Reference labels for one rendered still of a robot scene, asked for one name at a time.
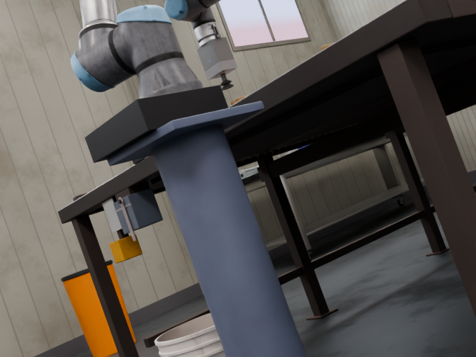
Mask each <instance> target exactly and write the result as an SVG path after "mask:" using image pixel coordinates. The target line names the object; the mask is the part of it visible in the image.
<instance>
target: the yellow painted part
mask: <svg viewBox="0 0 476 357"><path fill-rule="evenodd" d="M117 233H118V236H119V240H117V241H115V242H112V243H110V244H109V246H110V249H111V251H112V254H113V258H114V259H115V262H116V263H120V262H122V261H126V260H128V259H131V258H134V257H136V256H139V255H141V254H142V250H141V247H140V244H139V242H138V239H137V235H136V234H135V237H136V241H133V239H132V235H131V236H129V234H128V233H127V234H124V233H123V229H119V230H118V231H117Z"/></svg>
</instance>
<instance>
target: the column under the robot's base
mask: <svg viewBox="0 0 476 357"><path fill-rule="evenodd" d="M263 109H264V105H263V102H262V101H259V102H255V103H249V104H245V105H242V106H235V107H232V108H226V109H222V110H217V111H213V112H209V113H204V114H200V115H194V116H190V117H187V118H180V119H177V120H172V121H170V122H169V123H167V124H165V125H163V126H161V127H160V128H158V129H156V130H155V131H153V132H151V133H149V134H148V135H146V136H144V137H143V138H141V139H140V140H138V141H136V142H134V143H132V144H131V145H129V146H127V147H126V148H124V149H122V150H120V151H119V152H117V153H115V154H114V155H112V156H110V157H109V158H107V161H108V164H109V166H113V165H116V164H122V163H125V162H130V161H133V160H136V159H141V158H144V157H149V156H152V155H154V159H155V162H156V163H157V167H158V170H159V173H160V175H161V178H162V181H163V183H164V187H165V189H166V192H167V195H168V197H169V200H170V203H171V206H172V208H173V211H174V214H175V216H176V220H177V222H178V225H179V228H180V230H181V234H182V236H183V239H184V242H185V244H186V247H187V250H188V253H189V255H190V258H191V261H192V263H193V267H194V269H195V272H196V275H197V277H198V280H199V283H200V286H201V288H202V291H203V294H204V296H205V300H206V302H207V305H208V308H209V311H210V313H211V316H212V320H213V321H214V324H215V328H216V330H217V333H218V336H219V338H220V341H221V344H222V347H223V349H224V352H225V355H226V357H307V356H306V353H305V350H304V348H303V345H302V342H301V340H300V337H299V334H298V331H297V329H296V326H295V323H294V321H293V317H292V315H291V313H290V310H289V307H288V304H287V302H286V299H285V296H284V294H283V290H282V288H281V285H280V282H279V280H278V276H277V274H276V271H275V268H274V267H273V263H272V260H271V257H270V255H269V252H268V249H267V247H266V244H265V241H264V238H263V236H262V233H261V230H260V228H259V225H258V222H257V220H256V217H255V214H254V211H253V209H252V206H251V203H250V201H249V197H248V195H247V192H246V189H245V187H244V184H243V181H242V178H241V176H240V174H239V170H238V168H237V165H236V162H235V160H234V157H233V154H232V151H231V149H230V146H229V143H228V141H227V138H226V135H225V132H224V130H225V129H226V128H228V127H230V126H232V125H234V124H236V123H238V122H240V121H242V120H244V119H246V118H248V117H250V116H251V115H253V114H255V113H258V112H259V111H262V110H263Z"/></svg>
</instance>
